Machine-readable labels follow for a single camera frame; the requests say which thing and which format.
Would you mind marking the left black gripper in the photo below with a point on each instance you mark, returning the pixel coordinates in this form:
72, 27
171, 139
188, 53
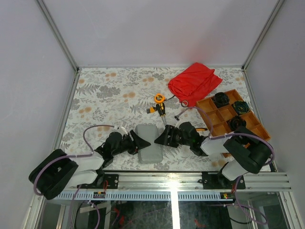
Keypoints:
138, 142

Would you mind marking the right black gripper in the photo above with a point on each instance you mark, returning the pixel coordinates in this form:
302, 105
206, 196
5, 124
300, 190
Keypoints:
171, 130

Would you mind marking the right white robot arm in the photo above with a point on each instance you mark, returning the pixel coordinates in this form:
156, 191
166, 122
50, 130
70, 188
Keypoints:
250, 152

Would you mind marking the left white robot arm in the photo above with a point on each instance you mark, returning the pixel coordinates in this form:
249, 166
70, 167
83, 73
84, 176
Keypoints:
52, 175

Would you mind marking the black yellow screwdriver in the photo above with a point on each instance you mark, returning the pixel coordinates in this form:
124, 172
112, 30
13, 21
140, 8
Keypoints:
161, 110

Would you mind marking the hex key set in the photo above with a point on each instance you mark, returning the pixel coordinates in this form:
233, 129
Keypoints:
151, 110

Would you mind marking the black tape roll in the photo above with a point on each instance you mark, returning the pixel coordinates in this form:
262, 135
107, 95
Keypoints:
184, 103

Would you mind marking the orange tape measure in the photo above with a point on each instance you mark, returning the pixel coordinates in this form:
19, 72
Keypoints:
159, 98

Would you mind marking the wooden compartment tray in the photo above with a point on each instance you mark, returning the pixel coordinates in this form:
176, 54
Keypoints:
226, 111

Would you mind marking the red folded cloth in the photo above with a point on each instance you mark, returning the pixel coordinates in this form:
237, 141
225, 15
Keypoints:
194, 83

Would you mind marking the black spinning top upper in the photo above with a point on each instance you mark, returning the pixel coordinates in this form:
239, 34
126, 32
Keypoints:
221, 99

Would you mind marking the black orange spinning top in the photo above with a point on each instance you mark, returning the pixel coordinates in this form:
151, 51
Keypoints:
236, 122

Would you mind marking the green black spinning top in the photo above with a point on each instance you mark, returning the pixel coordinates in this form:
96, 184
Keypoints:
241, 107

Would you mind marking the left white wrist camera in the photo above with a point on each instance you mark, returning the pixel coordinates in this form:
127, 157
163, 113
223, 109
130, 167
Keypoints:
121, 129

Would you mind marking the orange handled pliers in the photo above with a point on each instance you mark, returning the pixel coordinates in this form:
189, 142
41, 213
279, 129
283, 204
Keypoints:
201, 129

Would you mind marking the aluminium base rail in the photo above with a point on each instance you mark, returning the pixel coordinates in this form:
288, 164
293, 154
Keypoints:
188, 185

